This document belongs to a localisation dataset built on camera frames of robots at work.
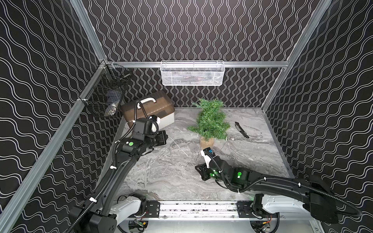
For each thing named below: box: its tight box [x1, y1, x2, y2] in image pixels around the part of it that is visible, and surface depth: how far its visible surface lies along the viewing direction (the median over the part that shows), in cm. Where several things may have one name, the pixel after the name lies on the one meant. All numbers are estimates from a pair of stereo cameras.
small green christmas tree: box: [186, 98, 231, 150], surface depth 79 cm
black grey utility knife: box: [234, 121, 250, 139], surface depth 108 cm
